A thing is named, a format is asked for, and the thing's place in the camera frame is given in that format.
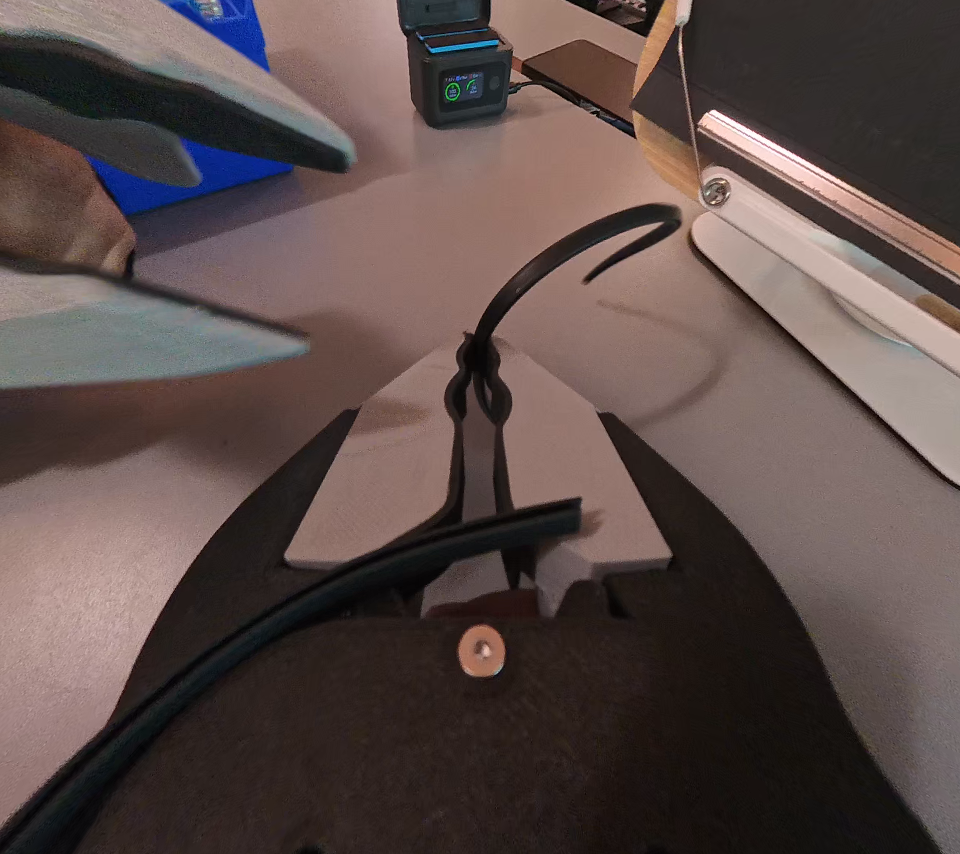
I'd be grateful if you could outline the black device case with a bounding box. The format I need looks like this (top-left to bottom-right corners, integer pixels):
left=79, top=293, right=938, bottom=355
left=393, top=0, right=514, bottom=129

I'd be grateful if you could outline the person's left hand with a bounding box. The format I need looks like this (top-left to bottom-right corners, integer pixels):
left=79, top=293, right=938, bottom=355
left=0, top=127, right=139, bottom=278

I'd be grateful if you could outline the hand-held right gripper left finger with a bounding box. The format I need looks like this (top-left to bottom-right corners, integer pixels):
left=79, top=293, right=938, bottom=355
left=285, top=344, right=466, bottom=570

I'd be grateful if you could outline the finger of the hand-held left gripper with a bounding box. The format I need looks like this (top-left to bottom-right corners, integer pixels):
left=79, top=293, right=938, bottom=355
left=0, top=254, right=312, bottom=393
left=0, top=0, right=358, bottom=189

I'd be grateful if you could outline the black cable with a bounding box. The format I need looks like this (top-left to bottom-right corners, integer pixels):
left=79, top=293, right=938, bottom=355
left=0, top=202, right=685, bottom=854

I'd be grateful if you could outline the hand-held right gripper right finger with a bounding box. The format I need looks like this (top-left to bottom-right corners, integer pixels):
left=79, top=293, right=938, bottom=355
left=483, top=344, right=673, bottom=615

